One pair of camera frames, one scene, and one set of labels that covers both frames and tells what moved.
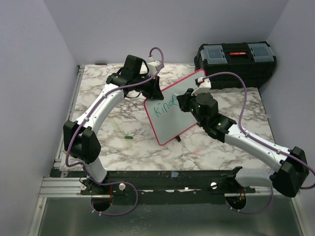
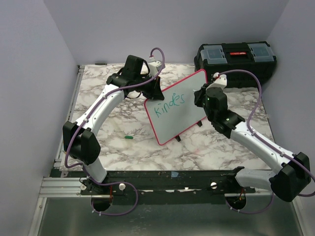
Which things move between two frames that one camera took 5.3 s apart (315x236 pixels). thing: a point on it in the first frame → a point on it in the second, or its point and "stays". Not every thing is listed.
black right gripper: (184, 99) → (199, 94)
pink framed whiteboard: (168, 120) stays
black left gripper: (154, 92) stays
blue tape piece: (174, 174) stays
